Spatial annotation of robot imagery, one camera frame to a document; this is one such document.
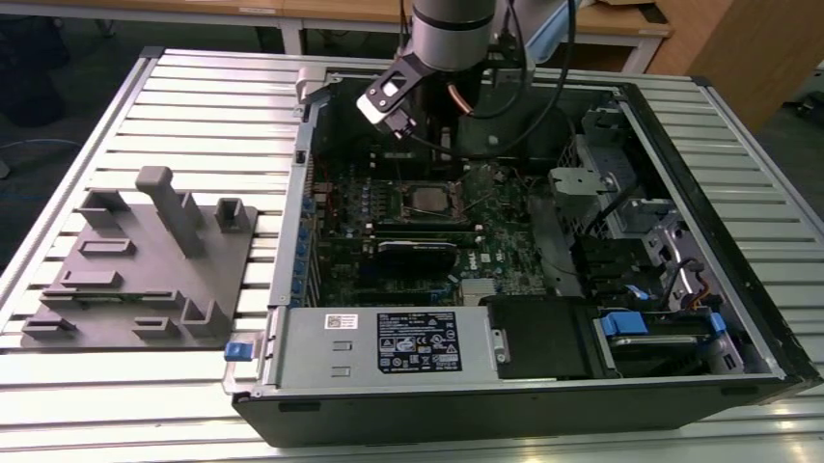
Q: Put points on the blue case latch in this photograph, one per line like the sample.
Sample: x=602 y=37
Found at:
x=237 y=352

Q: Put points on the wooden cabinet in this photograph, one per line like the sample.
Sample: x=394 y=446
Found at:
x=753 y=48

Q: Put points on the black graphics card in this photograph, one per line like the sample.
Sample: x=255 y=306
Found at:
x=411 y=263

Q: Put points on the silver CPU plate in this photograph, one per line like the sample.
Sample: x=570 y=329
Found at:
x=427 y=198

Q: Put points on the small silver heat sink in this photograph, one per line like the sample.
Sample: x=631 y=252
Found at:
x=479 y=287

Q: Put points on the perforated metal drive cage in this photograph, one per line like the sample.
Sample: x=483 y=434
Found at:
x=579 y=181

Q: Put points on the black disk bay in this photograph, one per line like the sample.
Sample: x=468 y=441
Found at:
x=611 y=260

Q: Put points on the grey parts rack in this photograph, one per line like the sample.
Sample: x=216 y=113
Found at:
x=128 y=308

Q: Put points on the green motherboard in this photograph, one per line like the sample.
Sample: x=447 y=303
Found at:
x=508 y=246

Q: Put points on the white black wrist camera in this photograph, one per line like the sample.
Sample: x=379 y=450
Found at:
x=386 y=96

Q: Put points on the wooden desk white frame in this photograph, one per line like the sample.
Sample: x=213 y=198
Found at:
x=618 y=23
x=192 y=4

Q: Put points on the silver power supply unit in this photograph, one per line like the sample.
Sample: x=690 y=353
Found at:
x=308 y=347

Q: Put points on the black PC case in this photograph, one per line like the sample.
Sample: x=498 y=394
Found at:
x=450 y=415

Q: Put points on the CPU socket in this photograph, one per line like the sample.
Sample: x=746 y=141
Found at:
x=458 y=205

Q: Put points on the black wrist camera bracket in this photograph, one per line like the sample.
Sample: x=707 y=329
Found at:
x=508 y=58

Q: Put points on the hard disk in blue carrier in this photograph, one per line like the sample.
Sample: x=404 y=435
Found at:
x=623 y=323

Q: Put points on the grey metal support bar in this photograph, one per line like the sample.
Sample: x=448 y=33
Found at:
x=547 y=241

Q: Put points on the black chair base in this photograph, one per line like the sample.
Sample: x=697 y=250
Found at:
x=812 y=103

